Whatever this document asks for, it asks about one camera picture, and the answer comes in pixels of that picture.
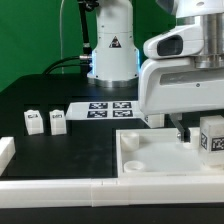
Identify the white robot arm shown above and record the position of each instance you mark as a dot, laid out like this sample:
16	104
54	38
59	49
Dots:
115	60

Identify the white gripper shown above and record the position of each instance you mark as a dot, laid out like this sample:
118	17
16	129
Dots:
175	79

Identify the white square tabletop part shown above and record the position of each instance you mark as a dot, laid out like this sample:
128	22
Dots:
158	152

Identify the white sheet with tags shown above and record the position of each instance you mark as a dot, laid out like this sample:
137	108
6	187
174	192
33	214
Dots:
103	110

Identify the white left fence block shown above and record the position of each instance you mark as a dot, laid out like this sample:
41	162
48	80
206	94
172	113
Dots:
7	151

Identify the white front fence rail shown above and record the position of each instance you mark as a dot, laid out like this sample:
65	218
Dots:
112	192

